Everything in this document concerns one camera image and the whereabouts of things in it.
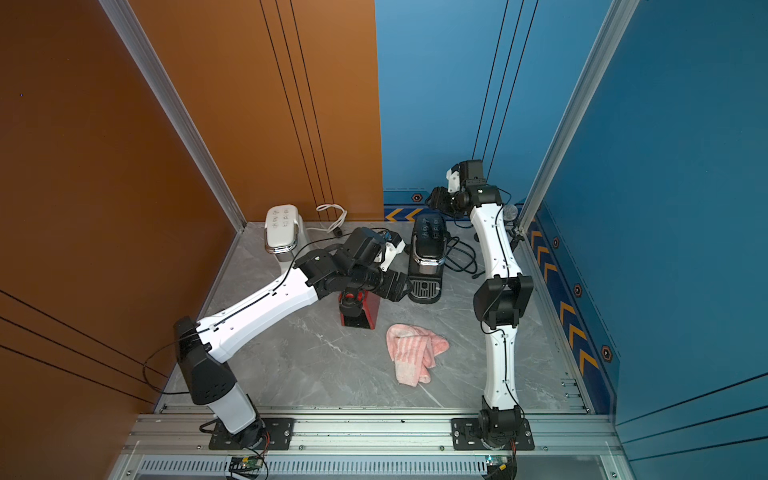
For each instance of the white coffee machine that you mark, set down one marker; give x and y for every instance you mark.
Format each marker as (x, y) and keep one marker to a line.
(284, 234)

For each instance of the red Nespresso coffee machine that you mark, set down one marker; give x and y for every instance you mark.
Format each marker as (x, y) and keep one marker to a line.
(359, 309)

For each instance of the pink striped towel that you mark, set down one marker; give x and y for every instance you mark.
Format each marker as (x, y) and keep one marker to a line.
(413, 350)

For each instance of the black microphone on tripod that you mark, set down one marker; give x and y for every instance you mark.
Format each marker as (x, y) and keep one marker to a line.
(510, 217)

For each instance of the black coffee machine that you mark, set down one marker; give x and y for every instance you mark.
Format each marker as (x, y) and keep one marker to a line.
(428, 248)

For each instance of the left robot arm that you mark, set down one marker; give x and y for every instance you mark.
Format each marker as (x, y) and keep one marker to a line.
(204, 347)

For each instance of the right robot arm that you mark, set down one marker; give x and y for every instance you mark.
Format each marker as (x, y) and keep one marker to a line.
(499, 303)

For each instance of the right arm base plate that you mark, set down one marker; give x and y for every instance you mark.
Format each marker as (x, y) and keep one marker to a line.
(468, 434)

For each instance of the green circuit board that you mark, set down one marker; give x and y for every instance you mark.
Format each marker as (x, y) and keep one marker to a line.
(502, 468)
(247, 468)

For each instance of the right green circuit board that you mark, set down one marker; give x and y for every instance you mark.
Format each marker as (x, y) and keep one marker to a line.
(502, 468)

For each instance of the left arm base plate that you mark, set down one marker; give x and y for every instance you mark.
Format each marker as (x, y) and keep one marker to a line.
(266, 434)

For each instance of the left green circuit board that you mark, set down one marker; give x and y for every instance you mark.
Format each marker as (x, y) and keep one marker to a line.
(247, 468)

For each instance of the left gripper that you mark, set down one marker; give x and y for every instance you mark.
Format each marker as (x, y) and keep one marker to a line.
(398, 291)

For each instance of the aluminium front rail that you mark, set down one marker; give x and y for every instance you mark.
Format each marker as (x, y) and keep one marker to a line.
(372, 444)

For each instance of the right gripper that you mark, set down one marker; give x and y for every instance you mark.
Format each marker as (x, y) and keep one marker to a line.
(438, 201)

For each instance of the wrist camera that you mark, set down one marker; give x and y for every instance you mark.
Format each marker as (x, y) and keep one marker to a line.
(394, 245)
(453, 179)

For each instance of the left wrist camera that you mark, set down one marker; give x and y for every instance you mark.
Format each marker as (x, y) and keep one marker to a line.
(394, 245)

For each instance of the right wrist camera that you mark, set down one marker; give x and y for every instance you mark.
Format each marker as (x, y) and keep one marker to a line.
(453, 179)

